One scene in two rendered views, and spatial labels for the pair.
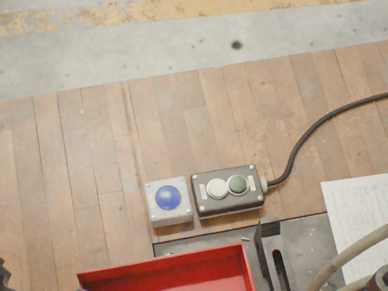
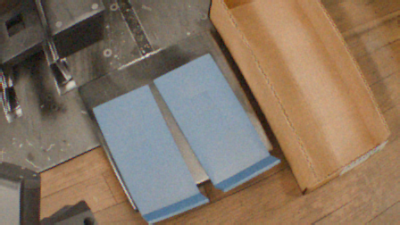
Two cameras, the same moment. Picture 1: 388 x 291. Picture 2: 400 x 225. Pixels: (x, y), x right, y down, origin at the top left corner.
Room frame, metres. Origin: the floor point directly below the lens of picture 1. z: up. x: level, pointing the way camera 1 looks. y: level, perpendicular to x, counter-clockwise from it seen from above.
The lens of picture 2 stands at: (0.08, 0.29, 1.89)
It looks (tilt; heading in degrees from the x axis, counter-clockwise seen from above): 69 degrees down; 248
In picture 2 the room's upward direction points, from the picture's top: 12 degrees clockwise
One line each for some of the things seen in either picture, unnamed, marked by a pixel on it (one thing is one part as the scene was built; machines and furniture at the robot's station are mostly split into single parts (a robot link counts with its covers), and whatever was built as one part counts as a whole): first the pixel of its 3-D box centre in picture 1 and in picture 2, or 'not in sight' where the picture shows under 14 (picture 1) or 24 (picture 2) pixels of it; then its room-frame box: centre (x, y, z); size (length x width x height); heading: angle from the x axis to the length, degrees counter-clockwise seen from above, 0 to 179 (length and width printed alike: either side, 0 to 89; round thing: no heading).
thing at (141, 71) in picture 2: not in sight; (170, 120); (-0.02, -0.05, 0.91); 0.17 x 0.16 x 0.02; 16
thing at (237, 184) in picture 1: (237, 186); not in sight; (0.49, -0.07, 0.93); 0.03 x 0.03 x 0.02
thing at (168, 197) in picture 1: (168, 198); not in sight; (0.46, 0.03, 0.93); 0.04 x 0.04 x 0.02
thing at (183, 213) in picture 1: (168, 204); not in sight; (0.46, 0.03, 0.90); 0.07 x 0.07 x 0.06; 16
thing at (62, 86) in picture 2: not in sight; (57, 64); (0.10, -0.12, 0.98); 0.07 x 0.02 x 0.01; 106
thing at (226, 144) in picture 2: not in sight; (217, 120); (-0.07, -0.04, 0.93); 0.15 x 0.07 x 0.03; 108
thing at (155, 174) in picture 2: not in sight; (147, 154); (0.01, -0.01, 0.93); 0.15 x 0.07 x 0.03; 104
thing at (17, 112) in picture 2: not in sight; (6, 92); (0.17, -0.09, 0.98); 0.07 x 0.02 x 0.01; 106
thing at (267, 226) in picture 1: (270, 247); not in sight; (0.39, -0.13, 0.95); 0.06 x 0.03 x 0.09; 16
